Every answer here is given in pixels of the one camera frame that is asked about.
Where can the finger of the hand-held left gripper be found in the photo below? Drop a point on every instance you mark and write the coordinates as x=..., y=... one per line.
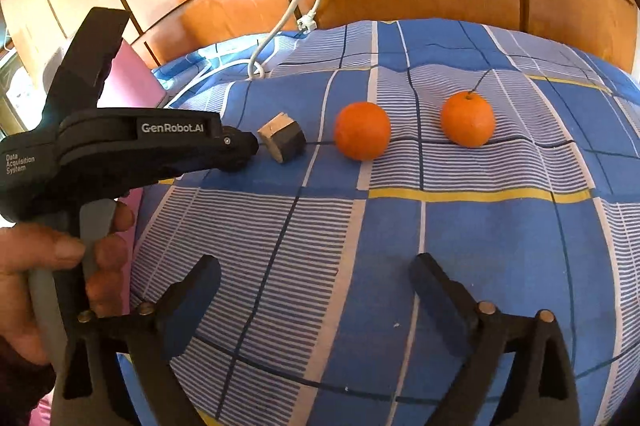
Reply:
x=240, y=148
x=95, y=55

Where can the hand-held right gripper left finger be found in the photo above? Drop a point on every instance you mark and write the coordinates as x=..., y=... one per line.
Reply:
x=187, y=293

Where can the blue plaid tablecloth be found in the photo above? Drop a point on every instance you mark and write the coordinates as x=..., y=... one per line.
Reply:
x=450, y=231

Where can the pink electric kettle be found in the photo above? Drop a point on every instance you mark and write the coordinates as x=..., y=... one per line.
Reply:
x=135, y=80

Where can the orange with thin stem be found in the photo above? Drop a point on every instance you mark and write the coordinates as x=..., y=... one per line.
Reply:
x=468, y=119

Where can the person's left forearm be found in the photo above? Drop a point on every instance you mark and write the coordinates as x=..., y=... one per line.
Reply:
x=20, y=386

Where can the person's left hand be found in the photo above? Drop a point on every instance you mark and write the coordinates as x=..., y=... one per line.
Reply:
x=45, y=251

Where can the black wooden block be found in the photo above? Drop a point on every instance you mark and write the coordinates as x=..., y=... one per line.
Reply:
x=285, y=140

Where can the round orange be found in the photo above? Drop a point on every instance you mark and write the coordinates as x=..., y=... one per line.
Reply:
x=362, y=130

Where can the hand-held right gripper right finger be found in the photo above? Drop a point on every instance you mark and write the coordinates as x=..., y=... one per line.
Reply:
x=440, y=301

